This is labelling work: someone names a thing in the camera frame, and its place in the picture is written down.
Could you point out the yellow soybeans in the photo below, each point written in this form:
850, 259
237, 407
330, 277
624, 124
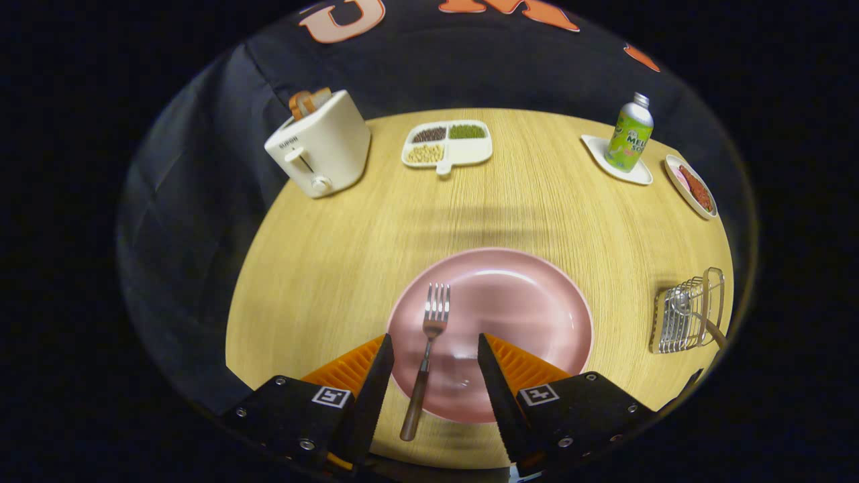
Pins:
425, 153

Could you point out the pink plate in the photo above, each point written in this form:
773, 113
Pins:
523, 302

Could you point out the white divided dish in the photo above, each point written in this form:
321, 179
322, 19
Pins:
470, 153

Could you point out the toasted bread slices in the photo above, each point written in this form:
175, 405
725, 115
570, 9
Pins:
302, 104

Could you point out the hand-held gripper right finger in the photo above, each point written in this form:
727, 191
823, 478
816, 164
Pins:
500, 402

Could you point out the white oval dish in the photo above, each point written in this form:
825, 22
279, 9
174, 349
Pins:
673, 168

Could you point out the white toaster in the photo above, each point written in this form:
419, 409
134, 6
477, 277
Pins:
329, 147

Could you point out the small white coaster tray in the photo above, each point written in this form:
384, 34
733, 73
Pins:
597, 151

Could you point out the green drink bottle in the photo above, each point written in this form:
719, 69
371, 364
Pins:
629, 137

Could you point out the green mung beans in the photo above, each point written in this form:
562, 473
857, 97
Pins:
467, 131

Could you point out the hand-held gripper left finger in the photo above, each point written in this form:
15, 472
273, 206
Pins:
372, 396

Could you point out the dark red beans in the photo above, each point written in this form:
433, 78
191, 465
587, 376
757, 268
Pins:
429, 135

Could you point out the red meat strip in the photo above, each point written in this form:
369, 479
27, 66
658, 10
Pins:
698, 191

